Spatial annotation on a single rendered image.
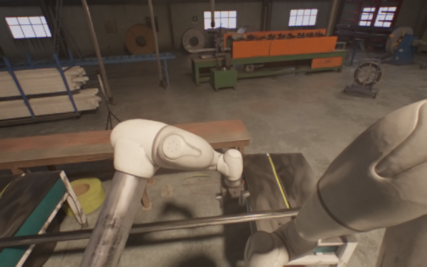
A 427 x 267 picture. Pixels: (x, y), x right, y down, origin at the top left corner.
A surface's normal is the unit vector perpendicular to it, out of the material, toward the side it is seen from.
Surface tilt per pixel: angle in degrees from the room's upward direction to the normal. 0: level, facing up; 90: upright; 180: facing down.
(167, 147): 49
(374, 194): 91
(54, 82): 90
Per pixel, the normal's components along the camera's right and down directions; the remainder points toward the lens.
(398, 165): -0.79, 0.11
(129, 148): -0.31, -0.20
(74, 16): 0.25, 0.48
